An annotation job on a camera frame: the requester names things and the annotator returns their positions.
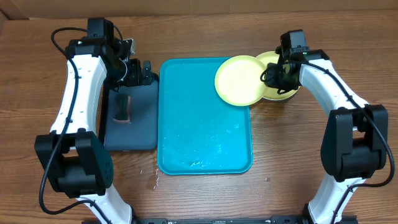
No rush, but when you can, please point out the yellow plate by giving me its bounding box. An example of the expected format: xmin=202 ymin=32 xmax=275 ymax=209
xmin=255 ymin=51 xmax=301 ymax=101
xmin=215 ymin=55 xmax=266 ymax=106

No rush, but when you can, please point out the green orange sponge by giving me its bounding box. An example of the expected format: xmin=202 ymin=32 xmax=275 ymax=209
xmin=114 ymin=94 xmax=131 ymax=123

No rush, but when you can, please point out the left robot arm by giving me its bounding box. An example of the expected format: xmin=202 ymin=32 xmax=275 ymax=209
xmin=35 ymin=39 xmax=139 ymax=223

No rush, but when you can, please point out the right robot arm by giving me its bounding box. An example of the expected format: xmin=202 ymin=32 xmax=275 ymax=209
xmin=258 ymin=47 xmax=395 ymax=223

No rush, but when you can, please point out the black water tray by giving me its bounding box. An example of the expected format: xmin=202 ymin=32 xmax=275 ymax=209
xmin=98 ymin=80 xmax=159 ymax=151

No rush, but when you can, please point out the teal plastic tray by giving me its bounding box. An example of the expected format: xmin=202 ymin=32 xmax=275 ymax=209
xmin=157 ymin=57 xmax=253 ymax=175

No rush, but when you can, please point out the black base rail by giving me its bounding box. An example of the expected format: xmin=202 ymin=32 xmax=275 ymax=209
xmin=82 ymin=214 xmax=358 ymax=224

